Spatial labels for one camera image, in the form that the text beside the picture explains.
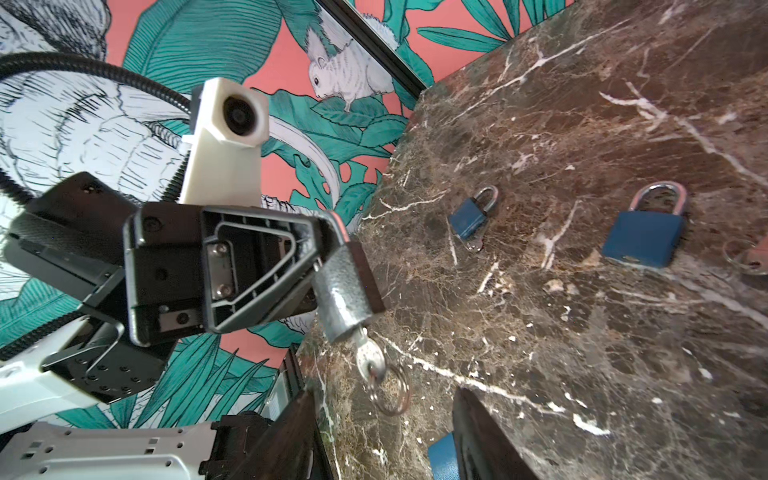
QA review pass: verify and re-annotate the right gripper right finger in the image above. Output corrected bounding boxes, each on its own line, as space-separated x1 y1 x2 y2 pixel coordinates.
452 387 538 480

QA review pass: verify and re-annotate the small silver key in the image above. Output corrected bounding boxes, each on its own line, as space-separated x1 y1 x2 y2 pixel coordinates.
722 236 767 276

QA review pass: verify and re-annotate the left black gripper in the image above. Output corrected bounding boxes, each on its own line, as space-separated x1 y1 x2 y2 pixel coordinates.
2 172 342 347

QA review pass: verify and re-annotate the blue padlock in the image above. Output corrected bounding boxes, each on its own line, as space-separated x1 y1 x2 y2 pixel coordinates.
427 432 460 480
449 185 499 253
601 180 688 268

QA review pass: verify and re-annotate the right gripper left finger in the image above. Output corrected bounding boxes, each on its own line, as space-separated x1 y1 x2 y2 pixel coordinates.
228 390 316 479

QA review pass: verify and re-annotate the left black frame post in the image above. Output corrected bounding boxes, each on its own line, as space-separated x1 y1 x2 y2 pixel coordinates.
317 0 426 99

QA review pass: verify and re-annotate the silver key with ring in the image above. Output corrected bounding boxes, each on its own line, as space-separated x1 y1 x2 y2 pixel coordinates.
351 327 412 417

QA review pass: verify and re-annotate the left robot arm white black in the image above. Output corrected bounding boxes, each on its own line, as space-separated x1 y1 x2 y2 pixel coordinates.
1 52 350 479

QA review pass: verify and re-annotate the blue padlock front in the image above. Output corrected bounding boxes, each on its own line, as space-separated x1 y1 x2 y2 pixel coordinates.
601 180 688 268

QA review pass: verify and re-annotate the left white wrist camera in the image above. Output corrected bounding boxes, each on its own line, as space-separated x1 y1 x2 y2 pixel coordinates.
179 77 269 207

